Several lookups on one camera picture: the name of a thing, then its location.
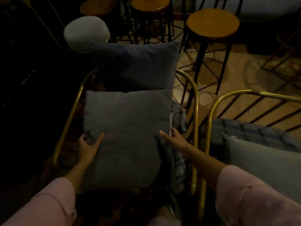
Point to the person's left hand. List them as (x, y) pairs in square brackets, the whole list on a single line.
[(87, 151)]

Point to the person's right hand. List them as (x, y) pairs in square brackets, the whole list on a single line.
[(177, 141)]

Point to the person's right thumb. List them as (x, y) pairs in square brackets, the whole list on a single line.
[(165, 136)]

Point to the person's left thumb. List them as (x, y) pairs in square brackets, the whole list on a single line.
[(98, 140)]

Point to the grey square cushion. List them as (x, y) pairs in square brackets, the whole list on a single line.
[(128, 136)]

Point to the person's right forearm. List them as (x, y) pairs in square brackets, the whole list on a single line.
[(204, 165)]

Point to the person's left forearm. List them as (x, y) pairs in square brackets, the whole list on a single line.
[(77, 175)]

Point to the plaid seat cushion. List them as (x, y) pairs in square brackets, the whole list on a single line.
[(177, 160), (249, 132)]

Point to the dark blue square cushion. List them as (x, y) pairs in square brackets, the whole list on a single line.
[(136, 64)]

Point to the pink left sleeve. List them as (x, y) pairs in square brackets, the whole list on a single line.
[(44, 204)]

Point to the pink sleeve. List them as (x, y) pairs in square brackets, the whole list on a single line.
[(256, 200), (44, 204)]

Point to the light grey cushion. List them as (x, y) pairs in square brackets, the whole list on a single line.
[(265, 167)]

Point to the white round cushion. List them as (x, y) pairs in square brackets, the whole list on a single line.
[(85, 32)]

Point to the pink right sleeve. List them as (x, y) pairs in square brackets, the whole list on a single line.
[(256, 200)]

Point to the white sofa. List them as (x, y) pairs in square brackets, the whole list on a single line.
[(261, 7)]

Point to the gold metal frame chair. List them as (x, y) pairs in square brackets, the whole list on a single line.
[(194, 108), (209, 129)]

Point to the dark metal frame chair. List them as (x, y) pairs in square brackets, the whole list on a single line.
[(285, 51)]

